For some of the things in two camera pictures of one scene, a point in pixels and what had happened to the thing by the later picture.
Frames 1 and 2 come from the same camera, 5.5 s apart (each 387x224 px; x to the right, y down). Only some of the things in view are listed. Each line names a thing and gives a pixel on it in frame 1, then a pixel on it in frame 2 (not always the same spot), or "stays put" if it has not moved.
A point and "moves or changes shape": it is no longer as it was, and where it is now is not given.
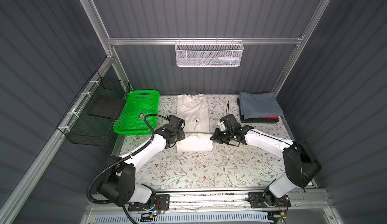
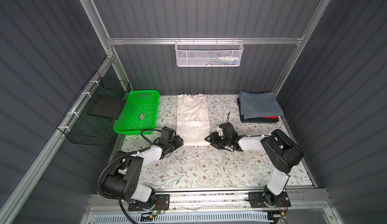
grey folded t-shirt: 259,104 stays put
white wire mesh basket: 208,53 stays put
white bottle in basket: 232,59 stays put
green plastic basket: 138,104 stays put
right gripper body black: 222,136 → 219,142
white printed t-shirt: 194,108 moves or changes shape
